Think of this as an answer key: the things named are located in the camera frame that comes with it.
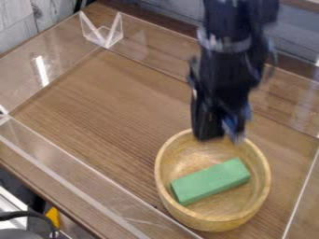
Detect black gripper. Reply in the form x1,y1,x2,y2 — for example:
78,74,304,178
187,47,270,143

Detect green rectangular block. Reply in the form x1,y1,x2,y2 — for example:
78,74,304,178
171,158,251,206

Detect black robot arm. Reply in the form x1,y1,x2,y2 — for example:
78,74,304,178
188,0,279,141

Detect brown wooden bowl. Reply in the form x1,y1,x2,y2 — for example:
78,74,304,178
155,130,272,232

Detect yellow and black device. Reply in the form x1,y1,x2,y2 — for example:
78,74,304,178
24,204,84,239

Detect clear acrylic corner bracket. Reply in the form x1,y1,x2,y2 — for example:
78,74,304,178
79,12,123,49

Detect clear acrylic enclosure walls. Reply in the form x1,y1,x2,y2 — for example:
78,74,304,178
0,13,319,239

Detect black cable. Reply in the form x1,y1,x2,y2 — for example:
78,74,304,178
0,210,58,232

